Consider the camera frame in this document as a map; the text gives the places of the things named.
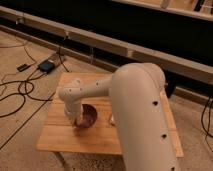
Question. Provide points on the small black device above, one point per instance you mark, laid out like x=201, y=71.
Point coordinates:
x=23, y=67

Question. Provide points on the black power adapter box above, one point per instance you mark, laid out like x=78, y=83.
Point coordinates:
x=46, y=66

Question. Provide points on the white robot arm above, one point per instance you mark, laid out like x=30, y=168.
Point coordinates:
x=134, y=92

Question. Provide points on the wooden table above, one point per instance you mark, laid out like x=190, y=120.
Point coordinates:
x=59, y=135

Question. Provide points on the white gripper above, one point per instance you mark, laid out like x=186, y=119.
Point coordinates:
x=73, y=111

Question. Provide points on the white sponge block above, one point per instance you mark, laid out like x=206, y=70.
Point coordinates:
x=112, y=121

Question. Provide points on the dark red ceramic bowl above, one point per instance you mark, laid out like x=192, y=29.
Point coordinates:
x=87, y=117

